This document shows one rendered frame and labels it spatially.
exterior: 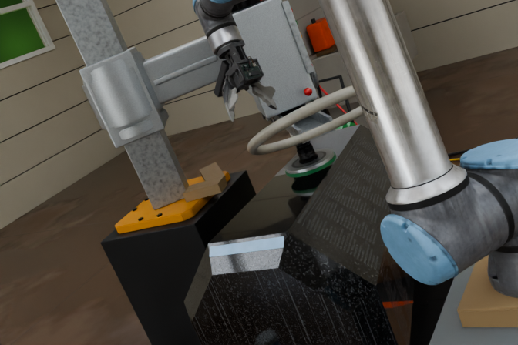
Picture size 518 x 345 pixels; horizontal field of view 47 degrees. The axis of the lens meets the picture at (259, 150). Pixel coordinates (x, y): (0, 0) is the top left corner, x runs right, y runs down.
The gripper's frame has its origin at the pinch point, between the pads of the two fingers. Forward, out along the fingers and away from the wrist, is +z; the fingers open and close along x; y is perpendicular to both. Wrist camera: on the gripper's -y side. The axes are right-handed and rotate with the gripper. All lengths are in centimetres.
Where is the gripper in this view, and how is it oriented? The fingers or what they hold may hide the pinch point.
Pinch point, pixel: (253, 116)
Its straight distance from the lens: 162.5
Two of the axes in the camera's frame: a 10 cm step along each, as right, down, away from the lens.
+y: 4.7, -3.3, -8.2
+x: 7.9, -2.6, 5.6
